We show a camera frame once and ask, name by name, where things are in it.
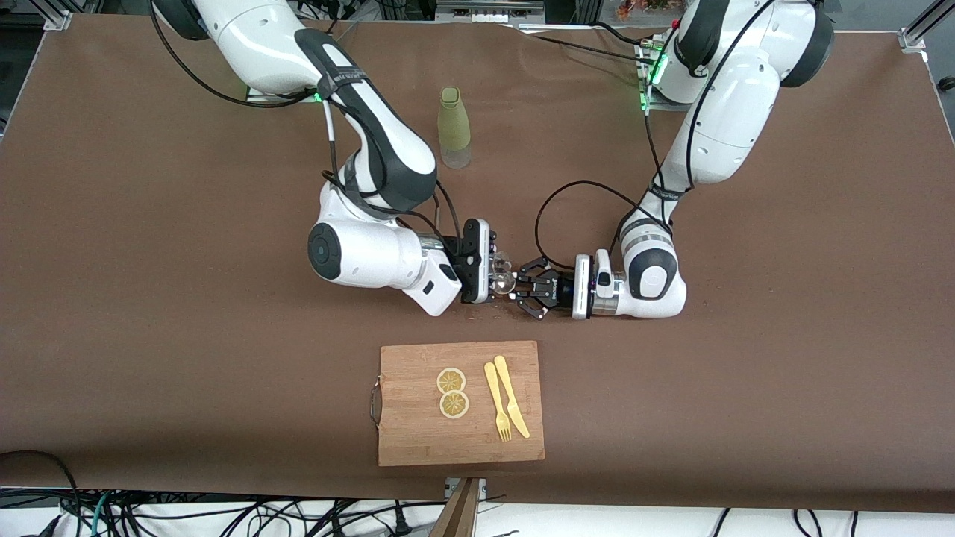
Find wooden cutting board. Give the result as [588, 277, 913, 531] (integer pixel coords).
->
[369, 339, 546, 468]

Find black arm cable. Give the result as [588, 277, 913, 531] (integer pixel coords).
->
[534, 0, 778, 281]
[149, 0, 464, 259]

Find metal bracket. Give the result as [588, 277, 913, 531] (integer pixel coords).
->
[445, 477, 488, 502]

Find black floor cable loop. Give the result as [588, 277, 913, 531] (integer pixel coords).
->
[0, 449, 83, 537]

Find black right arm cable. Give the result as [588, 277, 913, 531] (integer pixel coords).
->
[149, 0, 464, 259]

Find teal floor cable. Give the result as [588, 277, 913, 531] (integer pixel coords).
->
[87, 491, 114, 537]

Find orange background items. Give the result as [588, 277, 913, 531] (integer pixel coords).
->
[615, 0, 677, 21]

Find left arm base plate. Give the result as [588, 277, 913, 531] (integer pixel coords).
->
[636, 40, 676, 113]

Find yellow plastic knife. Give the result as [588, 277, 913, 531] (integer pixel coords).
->
[492, 354, 532, 440]

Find brown table cover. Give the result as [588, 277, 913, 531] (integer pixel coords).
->
[0, 13, 955, 515]

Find clear glass measuring cup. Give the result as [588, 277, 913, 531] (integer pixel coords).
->
[489, 250, 518, 295]

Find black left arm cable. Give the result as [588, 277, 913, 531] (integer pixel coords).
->
[534, 0, 778, 281]

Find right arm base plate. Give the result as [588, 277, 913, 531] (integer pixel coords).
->
[245, 87, 327, 104]

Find yellow plastic fork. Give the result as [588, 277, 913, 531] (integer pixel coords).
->
[483, 361, 514, 443]

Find wooden beam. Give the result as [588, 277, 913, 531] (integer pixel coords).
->
[428, 477, 483, 537]

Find green sleeved glass bottle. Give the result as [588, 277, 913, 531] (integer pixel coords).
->
[436, 86, 473, 170]

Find grey power strip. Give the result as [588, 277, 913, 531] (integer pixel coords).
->
[434, 0, 548, 25]

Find aluminium frame profile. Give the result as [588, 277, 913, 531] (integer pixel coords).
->
[40, 0, 77, 32]
[898, 0, 955, 54]

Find black base power cable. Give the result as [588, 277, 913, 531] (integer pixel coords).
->
[513, 21, 654, 68]

